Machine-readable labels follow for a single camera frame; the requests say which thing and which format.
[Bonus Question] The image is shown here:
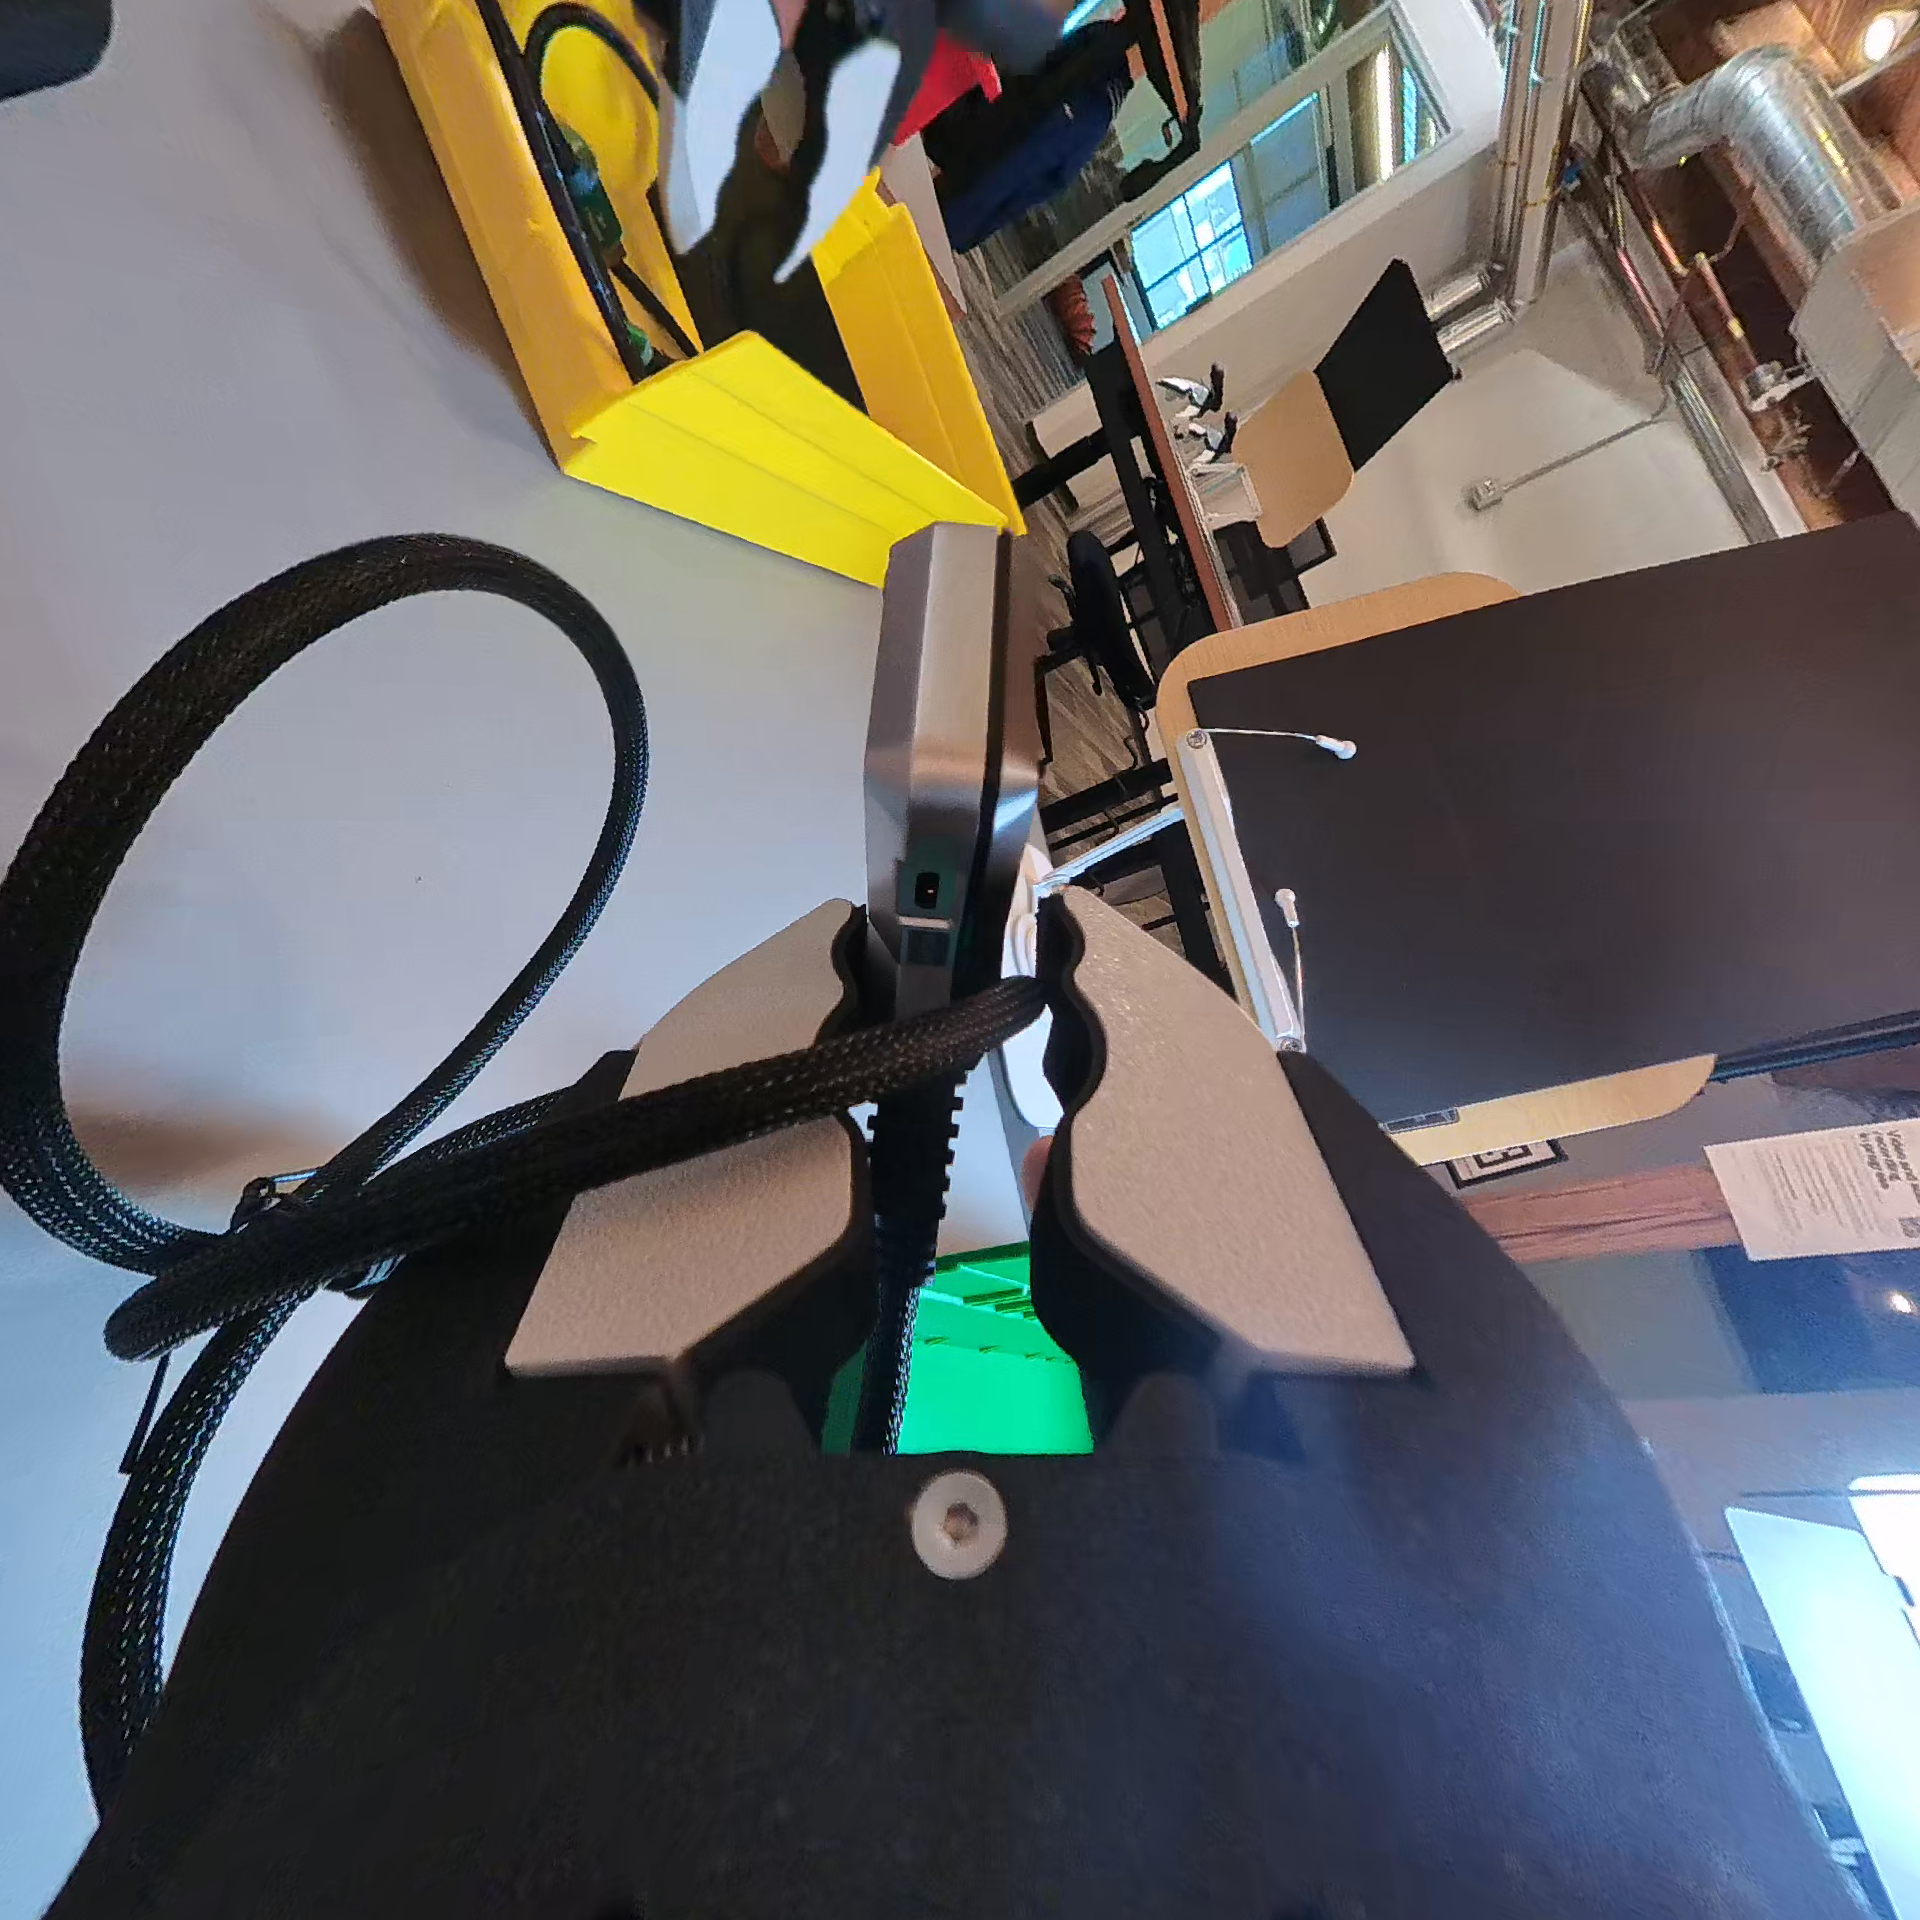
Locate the black bin divider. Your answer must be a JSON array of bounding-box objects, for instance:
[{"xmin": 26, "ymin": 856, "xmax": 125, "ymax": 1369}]
[{"xmin": 675, "ymin": 194, "xmax": 873, "ymax": 415}]

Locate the black office chair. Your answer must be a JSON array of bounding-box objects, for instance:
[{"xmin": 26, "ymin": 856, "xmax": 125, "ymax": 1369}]
[{"xmin": 1035, "ymin": 528, "xmax": 1179, "ymax": 782}]

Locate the tan and black panel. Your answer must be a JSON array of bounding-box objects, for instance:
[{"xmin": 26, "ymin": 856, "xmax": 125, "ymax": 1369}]
[{"xmin": 1236, "ymin": 259, "xmax": 1461, "ymax": 554}]

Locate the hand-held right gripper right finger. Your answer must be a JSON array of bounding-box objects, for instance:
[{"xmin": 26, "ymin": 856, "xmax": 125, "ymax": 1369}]
[{"xmin": 1027, "ymin": 889, "xmax": 1418, "ymax": 1453}]

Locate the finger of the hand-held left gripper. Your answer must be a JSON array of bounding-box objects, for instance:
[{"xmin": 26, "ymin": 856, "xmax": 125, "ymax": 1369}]
[
  {"xmin": 769, "ymin": 33, "xmax": 905, "ymax": 289},
  {"xmin": 661, "ymin": 0, "xmax": 788, "ymax": 254}
]

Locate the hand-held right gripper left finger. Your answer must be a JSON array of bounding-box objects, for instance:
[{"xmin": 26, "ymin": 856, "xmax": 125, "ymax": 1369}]
[{"xmin": 504, "ymin": 901, "xmax": 880, "ymax": 1453}]

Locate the silver ventilation duct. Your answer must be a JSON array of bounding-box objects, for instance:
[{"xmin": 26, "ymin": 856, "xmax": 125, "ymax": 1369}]
[{"xmin": 1425, "ymin": 0, "xmax": 1907, "ymax": 354}]

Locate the wood edged desk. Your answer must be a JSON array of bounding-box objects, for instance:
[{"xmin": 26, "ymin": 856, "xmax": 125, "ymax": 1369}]
[{"xmin": 1012, "ymin": 270, "xmax": 1338, "ymax": 634}]

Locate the green plastic bin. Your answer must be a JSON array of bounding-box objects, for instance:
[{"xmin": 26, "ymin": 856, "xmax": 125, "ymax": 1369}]
[{"xmin": 824, "ymin": 1237, "xmax": 1098, "ymax": 1456}]

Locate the white notice paper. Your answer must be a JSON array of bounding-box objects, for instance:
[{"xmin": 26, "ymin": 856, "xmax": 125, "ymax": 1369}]
[{"xmin": 1705, "ymin": 1118, "xmax": 1920, "ymax": 1263}]

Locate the yellow plastic bin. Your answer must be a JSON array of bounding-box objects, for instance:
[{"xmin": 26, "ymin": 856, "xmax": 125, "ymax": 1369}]
[{"xmin": 373, "ymin": 0, "xmax": 1028, "ymax": 590}]

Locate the thick braided cable sleeve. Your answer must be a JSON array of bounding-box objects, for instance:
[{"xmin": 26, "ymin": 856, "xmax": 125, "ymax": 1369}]
[{"xmin": 0, "ymin": 533, "xmax": 1047, "ymax": 1809}]

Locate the blue hanging jacket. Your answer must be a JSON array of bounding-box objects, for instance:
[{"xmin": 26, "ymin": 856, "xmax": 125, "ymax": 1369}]
[{"xmin": 937, "ymin": 17, "xmax": 1133, "ymax": 254}]

